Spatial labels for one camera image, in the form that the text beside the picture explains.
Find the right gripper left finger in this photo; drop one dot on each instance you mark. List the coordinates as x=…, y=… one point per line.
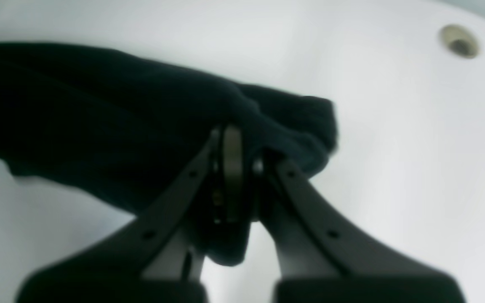
x=158, y=257

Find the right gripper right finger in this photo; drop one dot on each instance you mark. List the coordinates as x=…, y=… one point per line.
x=325, y=258

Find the black T-shirt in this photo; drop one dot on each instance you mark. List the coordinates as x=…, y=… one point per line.
x=122, y=127

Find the right table grommet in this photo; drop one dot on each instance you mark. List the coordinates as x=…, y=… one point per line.
x=460, y=41

